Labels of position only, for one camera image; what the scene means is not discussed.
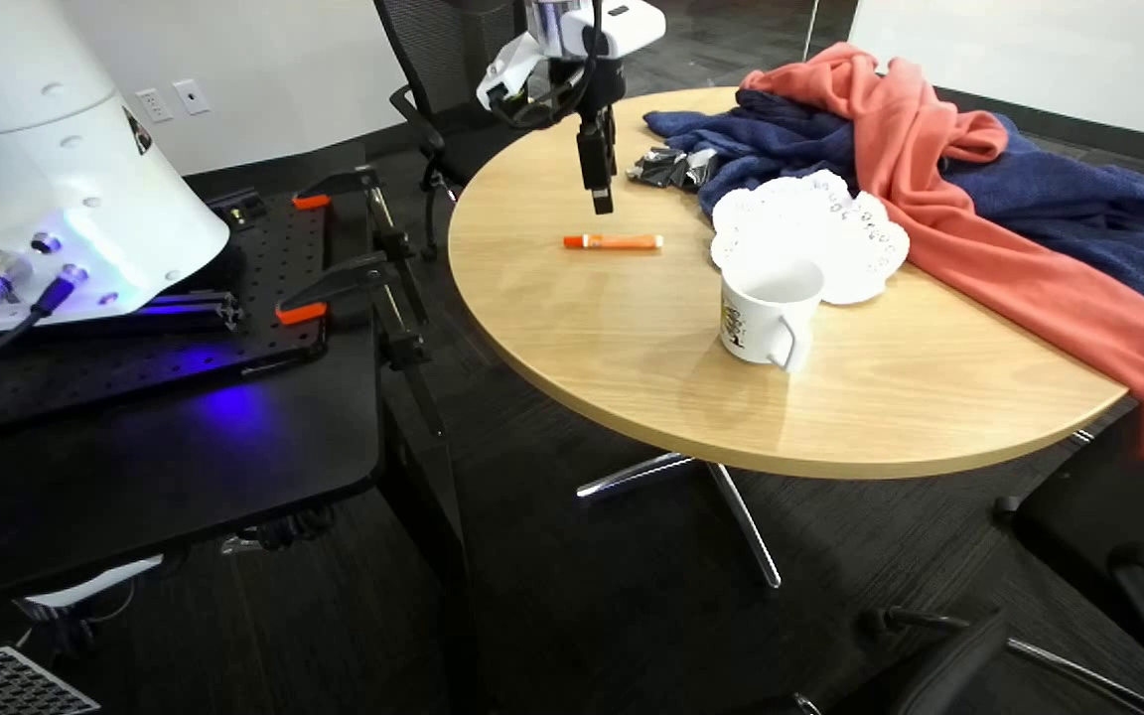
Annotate orange marker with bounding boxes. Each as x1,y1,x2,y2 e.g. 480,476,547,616
560,232,662,250

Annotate round wooden table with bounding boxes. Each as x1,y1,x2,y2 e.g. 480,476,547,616
448,121,1123,484

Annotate navy blue cloth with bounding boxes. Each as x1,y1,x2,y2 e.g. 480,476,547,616
645,101,1144,293

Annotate black office chair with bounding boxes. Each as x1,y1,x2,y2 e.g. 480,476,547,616
374,0,521,258
845,391,1144,715

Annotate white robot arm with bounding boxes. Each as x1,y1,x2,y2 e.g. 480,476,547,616
0,0,229,334

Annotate black white patterned cloth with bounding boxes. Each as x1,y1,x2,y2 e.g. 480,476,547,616
629,145,715,190

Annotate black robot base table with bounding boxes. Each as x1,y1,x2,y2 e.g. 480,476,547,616
0,198,380,599

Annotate orange cloth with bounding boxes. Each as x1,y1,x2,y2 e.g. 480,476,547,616
743,43,1144,452

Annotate black orange clamp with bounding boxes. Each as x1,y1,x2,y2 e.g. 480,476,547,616
292,162,380,215
276,254,387,325

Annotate white ceramic mug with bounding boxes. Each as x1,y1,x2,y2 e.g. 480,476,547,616
719,258,821,369

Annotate white paper doily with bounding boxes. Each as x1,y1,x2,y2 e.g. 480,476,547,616
713,169,910,304

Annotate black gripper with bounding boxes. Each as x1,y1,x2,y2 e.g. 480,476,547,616
571,59,623,215

